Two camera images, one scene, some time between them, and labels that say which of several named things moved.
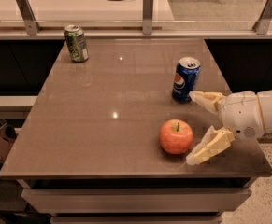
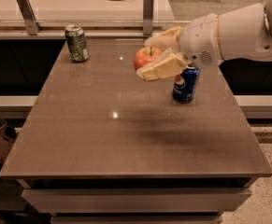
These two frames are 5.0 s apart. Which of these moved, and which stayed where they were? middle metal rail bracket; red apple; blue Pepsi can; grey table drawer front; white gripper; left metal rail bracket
Moved: white gripper; red apple
Stayed: left metal rail bracket; middle metal rail bracket; blue Pepsi can; grey table drawer front
